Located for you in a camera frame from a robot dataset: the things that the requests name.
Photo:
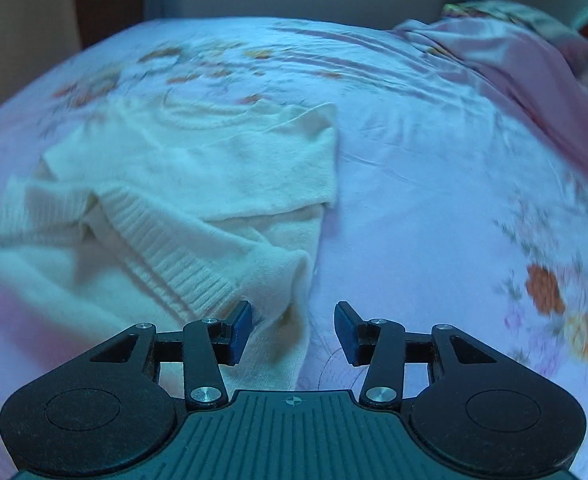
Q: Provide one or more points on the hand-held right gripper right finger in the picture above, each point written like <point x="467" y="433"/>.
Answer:
<point x="346" y="334"/>

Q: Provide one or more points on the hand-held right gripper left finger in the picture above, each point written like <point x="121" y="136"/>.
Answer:
<point x="241" y="334"/>

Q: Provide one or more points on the cream knit sweater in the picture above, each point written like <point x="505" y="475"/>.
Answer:
<point x="199" y="170"/>

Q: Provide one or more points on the pink floral bed sheet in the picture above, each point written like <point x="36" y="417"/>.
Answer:
<point x="423" y="185"/>

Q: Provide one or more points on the pink quilt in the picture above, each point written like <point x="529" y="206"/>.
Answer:
<point x="513" y="75"/>

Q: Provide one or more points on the striped pink pillow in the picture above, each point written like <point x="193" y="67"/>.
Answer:
<point x="513" y="12"/>

